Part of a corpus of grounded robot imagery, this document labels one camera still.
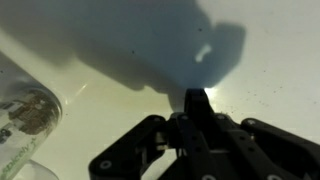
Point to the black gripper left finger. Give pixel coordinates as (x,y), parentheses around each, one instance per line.
(131,155)

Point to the small clear container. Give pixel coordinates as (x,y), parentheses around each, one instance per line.
(29,112)

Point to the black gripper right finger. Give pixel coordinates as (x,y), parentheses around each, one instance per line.
(297,158)

